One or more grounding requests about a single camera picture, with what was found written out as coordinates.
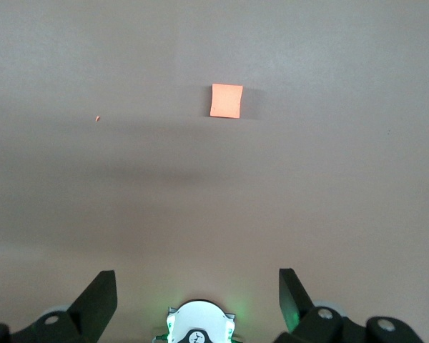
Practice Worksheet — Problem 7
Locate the brown table cover mat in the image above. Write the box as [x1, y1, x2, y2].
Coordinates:
[0, 0, 429, 343]

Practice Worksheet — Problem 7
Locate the orange foam block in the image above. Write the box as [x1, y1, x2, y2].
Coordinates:
[209, 83, 244, 119]

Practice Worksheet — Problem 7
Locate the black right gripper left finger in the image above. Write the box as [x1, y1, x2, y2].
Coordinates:
[0, 270, 117, 343]

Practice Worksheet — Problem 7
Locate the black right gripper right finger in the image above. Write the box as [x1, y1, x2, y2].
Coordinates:
[275, 267, 426, 343]

